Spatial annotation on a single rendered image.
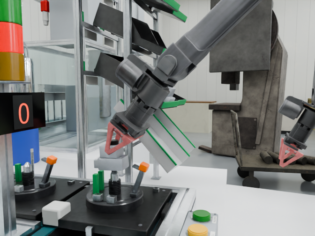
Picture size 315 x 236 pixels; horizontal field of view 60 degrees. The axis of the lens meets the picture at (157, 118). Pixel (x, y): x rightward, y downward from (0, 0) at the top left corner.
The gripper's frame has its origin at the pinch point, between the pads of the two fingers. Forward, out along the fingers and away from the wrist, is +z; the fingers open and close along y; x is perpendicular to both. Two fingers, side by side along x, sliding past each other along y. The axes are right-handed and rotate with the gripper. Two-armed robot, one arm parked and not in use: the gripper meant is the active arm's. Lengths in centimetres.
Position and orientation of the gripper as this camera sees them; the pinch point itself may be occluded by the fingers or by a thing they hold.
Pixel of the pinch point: (112, 148)
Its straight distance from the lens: 67.9
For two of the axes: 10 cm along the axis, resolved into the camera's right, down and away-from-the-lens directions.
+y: -2.8, 1.1, -9.6
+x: 7.6, 6.3, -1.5
